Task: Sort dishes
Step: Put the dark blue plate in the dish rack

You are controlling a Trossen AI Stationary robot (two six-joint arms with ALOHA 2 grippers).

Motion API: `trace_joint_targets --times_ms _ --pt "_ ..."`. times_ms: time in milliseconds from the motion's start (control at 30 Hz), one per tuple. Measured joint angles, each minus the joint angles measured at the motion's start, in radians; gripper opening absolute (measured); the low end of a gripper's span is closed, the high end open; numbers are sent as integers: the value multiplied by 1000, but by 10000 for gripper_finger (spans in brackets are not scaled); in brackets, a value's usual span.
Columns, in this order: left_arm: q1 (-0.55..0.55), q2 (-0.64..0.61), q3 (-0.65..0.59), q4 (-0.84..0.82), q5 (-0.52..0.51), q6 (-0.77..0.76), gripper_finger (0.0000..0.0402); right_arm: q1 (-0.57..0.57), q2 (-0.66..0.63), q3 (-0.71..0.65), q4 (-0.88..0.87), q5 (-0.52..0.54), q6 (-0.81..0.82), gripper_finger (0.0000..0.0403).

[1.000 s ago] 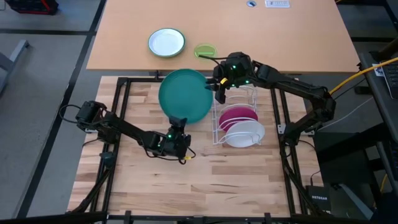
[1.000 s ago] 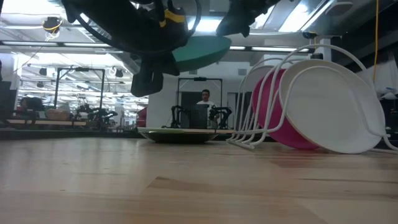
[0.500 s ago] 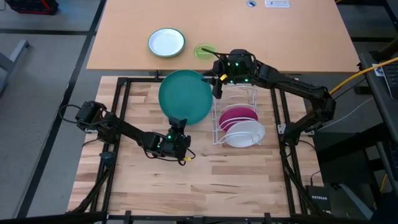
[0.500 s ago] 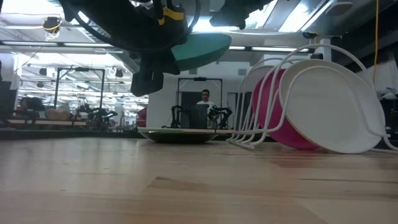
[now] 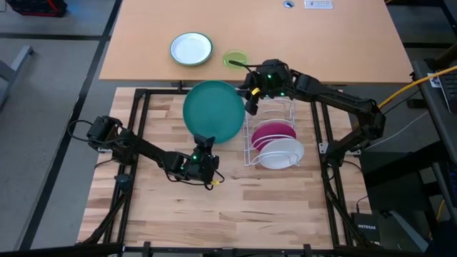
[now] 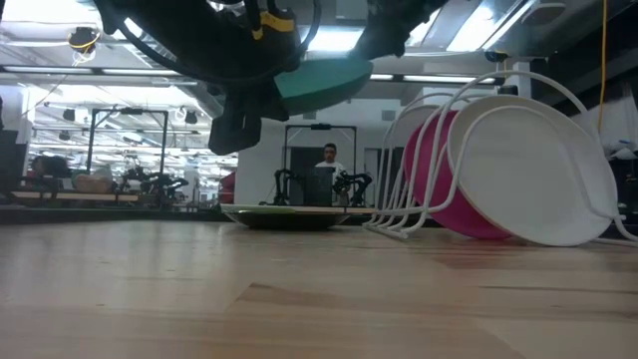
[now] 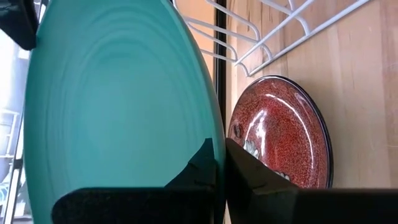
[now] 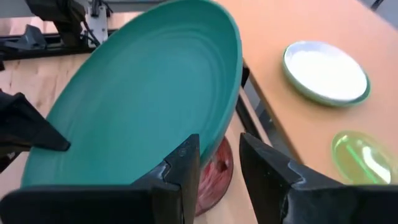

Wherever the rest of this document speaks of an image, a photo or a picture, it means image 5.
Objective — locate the magenta plate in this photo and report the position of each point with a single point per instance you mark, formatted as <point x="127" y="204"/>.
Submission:
<point x="271" y="132"/>

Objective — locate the white power outlet panel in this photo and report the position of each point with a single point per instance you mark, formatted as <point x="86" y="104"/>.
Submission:
<point x="318" y="4"/>

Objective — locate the white plate with green rim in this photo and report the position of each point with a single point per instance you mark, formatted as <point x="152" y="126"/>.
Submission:
<point x="191" y="49"/>

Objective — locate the plain white plate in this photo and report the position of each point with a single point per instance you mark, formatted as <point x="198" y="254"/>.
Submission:
<point x="280" y="153"/>

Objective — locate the grey metal bench leg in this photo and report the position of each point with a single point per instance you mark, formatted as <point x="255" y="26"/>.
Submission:
<point x="14" y="64"/>

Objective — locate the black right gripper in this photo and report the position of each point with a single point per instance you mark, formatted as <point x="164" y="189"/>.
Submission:
<point x="271" y="78"/>

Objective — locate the black keyboard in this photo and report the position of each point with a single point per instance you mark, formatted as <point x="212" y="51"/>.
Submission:
<point x="450" y="93"/>

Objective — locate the black aluminium table frame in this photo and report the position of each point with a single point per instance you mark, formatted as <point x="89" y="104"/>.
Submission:
<point x="141" y="107"/>

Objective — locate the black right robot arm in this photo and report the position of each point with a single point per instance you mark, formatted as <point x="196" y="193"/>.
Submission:
<point x="342" y="101"/>

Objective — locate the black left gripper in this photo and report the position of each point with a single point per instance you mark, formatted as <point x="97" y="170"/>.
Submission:
<point x="201" y="166"/>

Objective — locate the large teal plate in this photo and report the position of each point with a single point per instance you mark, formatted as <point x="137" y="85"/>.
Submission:
<point x="213" y="110"/>

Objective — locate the small translucent green dish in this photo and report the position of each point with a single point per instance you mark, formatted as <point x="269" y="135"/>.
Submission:
<point x="235" y="56"/>

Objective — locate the black Netgear router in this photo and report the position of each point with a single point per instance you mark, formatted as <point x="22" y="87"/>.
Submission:
<point x="366" y="226"/>

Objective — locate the light wooden desk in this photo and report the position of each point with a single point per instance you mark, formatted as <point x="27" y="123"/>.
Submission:
<point x="321" y="39"/>

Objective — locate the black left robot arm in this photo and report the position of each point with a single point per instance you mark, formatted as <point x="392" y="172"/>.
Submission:
<point x="139" y="146"/>

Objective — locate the black and red box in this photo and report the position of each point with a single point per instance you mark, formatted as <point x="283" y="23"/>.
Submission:
<point x="35" y="7"/>

